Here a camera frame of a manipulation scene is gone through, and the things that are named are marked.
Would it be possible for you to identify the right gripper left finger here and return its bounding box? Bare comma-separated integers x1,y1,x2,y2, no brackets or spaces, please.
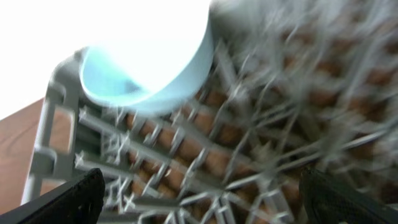
1,168,105,224

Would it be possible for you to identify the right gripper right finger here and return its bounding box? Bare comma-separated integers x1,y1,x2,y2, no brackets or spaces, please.
299,168,397,224

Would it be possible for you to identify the light blue bowl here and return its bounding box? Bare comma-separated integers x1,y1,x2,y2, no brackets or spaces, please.
80,18,214,116

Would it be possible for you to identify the grey dishwasher rack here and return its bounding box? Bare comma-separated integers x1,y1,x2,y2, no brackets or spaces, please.
22,1,397,223

